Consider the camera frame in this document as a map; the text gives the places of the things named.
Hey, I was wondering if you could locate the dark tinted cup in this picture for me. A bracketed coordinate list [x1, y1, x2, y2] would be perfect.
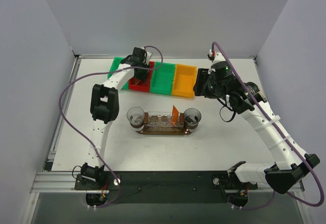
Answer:
[183, 108, 202, 132]

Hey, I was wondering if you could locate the clear plastic cup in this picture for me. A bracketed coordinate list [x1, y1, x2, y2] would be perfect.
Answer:
[126, 107, 145, 132]

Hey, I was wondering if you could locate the clear rack with brown ends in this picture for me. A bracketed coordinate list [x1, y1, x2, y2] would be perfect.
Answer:
[144, 111, 184, 132]

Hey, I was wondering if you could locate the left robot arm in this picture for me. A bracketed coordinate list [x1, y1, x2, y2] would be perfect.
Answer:
[80, 47, 152, 189]

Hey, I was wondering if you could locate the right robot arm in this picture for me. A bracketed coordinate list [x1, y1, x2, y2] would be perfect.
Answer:
[194, 61, 320, 194]

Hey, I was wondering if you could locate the brown wooden oval tray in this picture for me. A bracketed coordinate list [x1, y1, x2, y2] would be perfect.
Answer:
[137, 126, 198, 136]

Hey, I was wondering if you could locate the yellow bin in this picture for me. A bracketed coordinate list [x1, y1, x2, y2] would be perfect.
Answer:
[172, 64, 197, 98]

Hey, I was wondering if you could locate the left green bin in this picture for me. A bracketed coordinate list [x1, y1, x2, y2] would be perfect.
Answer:
[107, 57, 129, 90]

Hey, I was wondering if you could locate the green bin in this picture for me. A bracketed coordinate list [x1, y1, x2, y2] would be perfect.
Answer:
[107, 57, 129, 90]
[150, 63, 176, 96]

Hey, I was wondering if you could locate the red bin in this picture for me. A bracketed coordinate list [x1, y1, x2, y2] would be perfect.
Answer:
[129, 70, 153, 93]

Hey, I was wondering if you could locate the middle green bin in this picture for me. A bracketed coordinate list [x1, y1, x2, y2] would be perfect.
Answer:
[150, 63, 176, 96]

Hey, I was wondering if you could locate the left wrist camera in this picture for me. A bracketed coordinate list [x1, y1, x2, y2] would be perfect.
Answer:
[143, 50, 152, 66]

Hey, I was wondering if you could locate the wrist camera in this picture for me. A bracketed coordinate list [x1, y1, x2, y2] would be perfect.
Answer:
[143, 50, 152, 66]
[207, 49, 228, 69]

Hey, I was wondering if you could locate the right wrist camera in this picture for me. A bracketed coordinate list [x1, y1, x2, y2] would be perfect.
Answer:
[207, 49, 228, 69]

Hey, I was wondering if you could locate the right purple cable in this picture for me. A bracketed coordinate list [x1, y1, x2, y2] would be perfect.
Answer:
[211, 41, 323, 211]

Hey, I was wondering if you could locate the purple cable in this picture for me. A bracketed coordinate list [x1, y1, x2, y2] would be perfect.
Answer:
[211, 41, 323, 211]
[58, 45, 164, 208]

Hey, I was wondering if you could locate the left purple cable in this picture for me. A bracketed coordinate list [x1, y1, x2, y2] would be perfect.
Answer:
[58, 45, 164, 208]

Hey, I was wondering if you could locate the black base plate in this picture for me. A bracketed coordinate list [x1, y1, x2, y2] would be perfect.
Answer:
[74, 171, 258, 205]

